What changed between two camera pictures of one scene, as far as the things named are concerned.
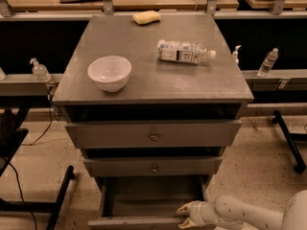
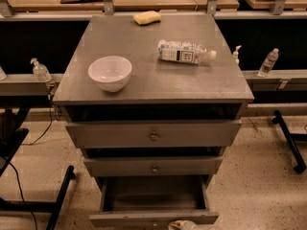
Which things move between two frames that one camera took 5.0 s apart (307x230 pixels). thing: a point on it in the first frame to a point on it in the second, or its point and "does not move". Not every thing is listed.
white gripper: x=199 y=212 to x=180 y=224
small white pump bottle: x=235 y=55 does not move
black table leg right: x=291 y=137 does not move
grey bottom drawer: x=146 y=202 does not move
